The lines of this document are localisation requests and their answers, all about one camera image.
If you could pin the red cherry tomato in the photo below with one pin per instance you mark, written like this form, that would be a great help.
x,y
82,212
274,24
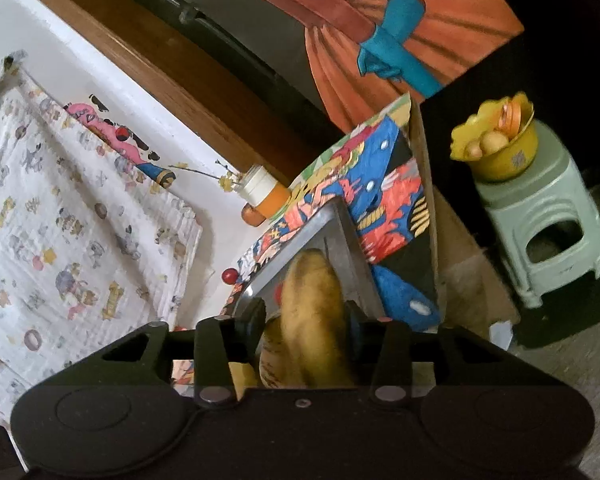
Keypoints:
x,y
229,275

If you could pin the metal tray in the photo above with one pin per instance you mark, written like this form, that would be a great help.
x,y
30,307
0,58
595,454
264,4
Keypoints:
x,y
340,260

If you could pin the yellow banana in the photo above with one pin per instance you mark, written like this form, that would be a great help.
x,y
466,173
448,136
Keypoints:
x,y
315,320

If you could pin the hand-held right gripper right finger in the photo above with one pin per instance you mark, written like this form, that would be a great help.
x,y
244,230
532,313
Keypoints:
x,y
356,330

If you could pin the white and orange cup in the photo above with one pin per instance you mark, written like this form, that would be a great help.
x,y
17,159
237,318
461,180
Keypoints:
x,y
267,190

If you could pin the round tan fruit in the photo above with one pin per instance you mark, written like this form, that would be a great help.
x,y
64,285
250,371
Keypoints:
x,y
494,142
473,148

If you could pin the orange dress woman poster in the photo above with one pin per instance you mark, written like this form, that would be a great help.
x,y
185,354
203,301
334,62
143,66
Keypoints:
x,y
330,35

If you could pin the yellow dried flower sprig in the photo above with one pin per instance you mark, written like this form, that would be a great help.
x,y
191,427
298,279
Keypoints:
x,y
226,180

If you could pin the pale green plastic stool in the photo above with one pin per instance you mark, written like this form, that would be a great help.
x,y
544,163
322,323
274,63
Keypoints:
x,y
555,200

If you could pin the white printed blanket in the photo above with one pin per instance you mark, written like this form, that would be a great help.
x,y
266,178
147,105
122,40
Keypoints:
x,y
55,210

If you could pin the brown cardboard sheet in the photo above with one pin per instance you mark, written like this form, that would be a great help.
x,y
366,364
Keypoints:
x,y
460,260

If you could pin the brown wooden frame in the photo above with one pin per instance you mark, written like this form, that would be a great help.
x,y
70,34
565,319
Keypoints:
x,y
155,70

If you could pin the yellow bowl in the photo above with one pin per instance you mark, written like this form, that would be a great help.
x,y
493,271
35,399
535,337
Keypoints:
x,y
515,155

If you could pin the black metal pole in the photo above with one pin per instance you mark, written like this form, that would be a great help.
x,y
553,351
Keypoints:
x,y
190,12

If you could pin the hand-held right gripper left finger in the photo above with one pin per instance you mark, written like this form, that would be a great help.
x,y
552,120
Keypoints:
x,y
250,322

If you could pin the large striped pepino melon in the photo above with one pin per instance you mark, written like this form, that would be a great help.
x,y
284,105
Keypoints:
x,y
275,360

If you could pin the colourful comic painting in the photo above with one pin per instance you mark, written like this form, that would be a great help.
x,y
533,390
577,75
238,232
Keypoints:
x,y
380,185

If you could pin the pink cartoon wall drawing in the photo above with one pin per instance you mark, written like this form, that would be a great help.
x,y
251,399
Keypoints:
x,y
125,145

